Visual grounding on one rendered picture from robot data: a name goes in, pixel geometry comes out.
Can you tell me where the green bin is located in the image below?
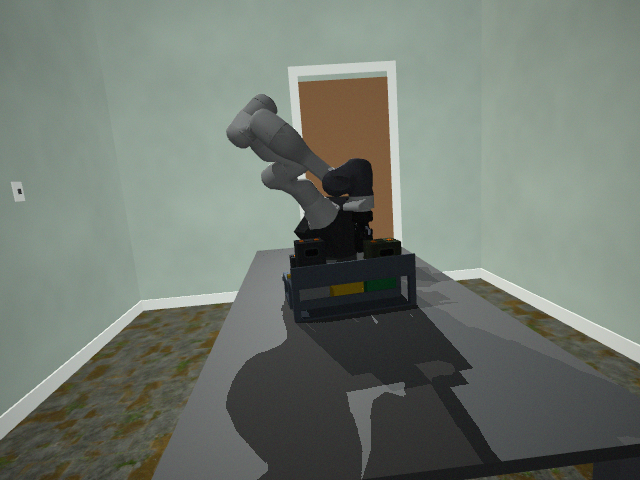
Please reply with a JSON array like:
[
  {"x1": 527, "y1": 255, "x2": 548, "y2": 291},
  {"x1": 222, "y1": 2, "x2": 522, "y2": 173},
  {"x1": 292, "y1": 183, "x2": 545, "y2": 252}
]
[{"x1": 363, "y1": 277, "x2": 396, "y2": 292}]

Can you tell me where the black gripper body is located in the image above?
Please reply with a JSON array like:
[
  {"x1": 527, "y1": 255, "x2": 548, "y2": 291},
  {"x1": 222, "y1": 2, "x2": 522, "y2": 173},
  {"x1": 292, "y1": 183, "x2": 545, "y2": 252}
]
[{"x1": 352, "y1": 211, "x2": 373, "y2": 237}]

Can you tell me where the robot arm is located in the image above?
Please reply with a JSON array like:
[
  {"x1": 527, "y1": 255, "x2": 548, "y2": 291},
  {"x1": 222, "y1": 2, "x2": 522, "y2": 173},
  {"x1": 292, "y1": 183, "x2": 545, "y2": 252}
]
[{"x1": 226, "y1": 94, "x2": 374, "y2": 230}]

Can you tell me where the yellow open bin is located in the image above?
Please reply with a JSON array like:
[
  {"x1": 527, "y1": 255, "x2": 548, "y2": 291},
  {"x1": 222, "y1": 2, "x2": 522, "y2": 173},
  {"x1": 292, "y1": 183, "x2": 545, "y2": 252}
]
[{"x1": 330, "y1": 282, "x2": 364, "y2": 297}]

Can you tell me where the grey open bin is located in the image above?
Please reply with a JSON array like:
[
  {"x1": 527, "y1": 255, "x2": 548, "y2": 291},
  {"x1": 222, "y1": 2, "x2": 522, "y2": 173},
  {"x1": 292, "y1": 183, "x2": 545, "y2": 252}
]
[{"x1": 299, "y1": 286, "x2": 330, "y2": 301}]

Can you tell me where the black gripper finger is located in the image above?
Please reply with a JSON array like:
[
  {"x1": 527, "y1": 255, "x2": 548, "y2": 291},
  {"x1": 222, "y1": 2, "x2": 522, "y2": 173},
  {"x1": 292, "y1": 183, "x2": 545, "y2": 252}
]
[
  {"x1": 358, "y1": 226, "x2": 373, "y2": 242},
  {"x1": 354, "y1": 225, "x2": 364, "y2": 260}
]

